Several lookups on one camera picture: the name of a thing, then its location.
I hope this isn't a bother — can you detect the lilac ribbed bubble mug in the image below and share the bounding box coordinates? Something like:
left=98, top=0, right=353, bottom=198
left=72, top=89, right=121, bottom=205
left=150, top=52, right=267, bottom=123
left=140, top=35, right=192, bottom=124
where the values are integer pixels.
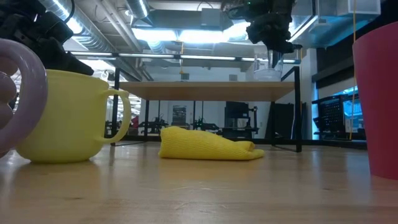
left=0, top=38, right=49, bottom=158

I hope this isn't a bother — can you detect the long yellow hanging cable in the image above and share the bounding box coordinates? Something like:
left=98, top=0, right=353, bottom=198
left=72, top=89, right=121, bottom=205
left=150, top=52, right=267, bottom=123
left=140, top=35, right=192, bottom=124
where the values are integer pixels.
left=348, top=0, right=358, bottom=141

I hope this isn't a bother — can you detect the wooden shelf with black frame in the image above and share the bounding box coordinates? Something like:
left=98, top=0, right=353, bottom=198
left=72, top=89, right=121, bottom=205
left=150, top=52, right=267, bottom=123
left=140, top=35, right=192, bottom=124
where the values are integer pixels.
left=110, top=67, right=303, bottom=153

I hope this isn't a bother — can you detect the black upright panel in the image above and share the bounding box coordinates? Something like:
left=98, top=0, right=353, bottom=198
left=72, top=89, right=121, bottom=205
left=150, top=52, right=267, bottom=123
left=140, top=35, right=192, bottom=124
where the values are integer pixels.
left=266, top=101, right=295, bottom=140

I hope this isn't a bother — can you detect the black frame bar with lights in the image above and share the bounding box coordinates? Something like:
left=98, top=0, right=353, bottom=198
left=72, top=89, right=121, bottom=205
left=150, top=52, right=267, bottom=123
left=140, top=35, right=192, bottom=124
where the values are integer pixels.
left=70, top=50, right=302, bottom=65

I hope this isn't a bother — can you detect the black pegboard rack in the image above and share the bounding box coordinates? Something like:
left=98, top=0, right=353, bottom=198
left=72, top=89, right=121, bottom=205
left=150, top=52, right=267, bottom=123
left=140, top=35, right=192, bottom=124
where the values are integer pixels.
left=312, top=94, right=361, bottom=140

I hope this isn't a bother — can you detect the clear glass mug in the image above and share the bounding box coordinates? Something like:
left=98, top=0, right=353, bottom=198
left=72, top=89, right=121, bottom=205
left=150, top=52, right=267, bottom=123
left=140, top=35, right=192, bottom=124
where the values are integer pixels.
left=253, top=51, right=284, bottom=82

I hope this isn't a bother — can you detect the pale yellow mug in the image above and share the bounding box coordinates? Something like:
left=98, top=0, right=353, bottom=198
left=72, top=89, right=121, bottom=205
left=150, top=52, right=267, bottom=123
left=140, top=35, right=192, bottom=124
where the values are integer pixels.
left=16, top=68, right=132, bottom=164

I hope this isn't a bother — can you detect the black cabinet with equipment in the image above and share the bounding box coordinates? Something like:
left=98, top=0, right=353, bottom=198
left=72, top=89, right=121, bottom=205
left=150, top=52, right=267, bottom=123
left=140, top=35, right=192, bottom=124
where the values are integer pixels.
left=222, top=101, right=259, bottom=139

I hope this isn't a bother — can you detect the short yellow hanging cord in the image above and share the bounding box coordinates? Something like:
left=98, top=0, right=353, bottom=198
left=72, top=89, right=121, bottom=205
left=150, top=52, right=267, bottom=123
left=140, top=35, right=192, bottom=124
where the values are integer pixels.
left=179, top=42, right=185, bottom=75

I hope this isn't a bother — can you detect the silver round ceiling duct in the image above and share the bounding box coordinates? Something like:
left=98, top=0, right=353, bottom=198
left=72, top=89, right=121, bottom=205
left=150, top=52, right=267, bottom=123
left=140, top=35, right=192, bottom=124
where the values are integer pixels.
left=126, top=0, right=150, bottom=19

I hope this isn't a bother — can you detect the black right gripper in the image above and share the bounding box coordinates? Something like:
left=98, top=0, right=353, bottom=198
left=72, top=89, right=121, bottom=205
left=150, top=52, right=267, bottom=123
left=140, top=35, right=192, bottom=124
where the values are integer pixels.
left=246, top=12, right=295, bottom=69

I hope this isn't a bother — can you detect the silver spiral ceiling duct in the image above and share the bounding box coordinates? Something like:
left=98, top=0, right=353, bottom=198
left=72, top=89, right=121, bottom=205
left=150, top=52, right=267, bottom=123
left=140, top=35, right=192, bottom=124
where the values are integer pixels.
left=39, top=0, right=113, bottom=53

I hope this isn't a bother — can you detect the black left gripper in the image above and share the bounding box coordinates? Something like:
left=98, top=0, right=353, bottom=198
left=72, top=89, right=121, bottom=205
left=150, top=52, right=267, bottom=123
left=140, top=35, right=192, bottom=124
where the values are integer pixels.
left=9, top=6, right=95, bottom=76

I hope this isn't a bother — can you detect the yellow knitted cloth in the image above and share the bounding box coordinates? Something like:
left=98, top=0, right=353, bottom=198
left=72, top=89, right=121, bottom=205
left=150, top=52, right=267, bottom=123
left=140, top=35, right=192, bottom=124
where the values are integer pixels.
left=158, top=126, right=266, bottom=161

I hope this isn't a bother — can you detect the red plastic tumbler cup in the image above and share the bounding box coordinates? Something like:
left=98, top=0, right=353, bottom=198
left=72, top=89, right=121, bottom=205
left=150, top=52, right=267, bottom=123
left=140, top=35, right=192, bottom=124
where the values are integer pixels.
left=352, top=21, right=398, bottom=181

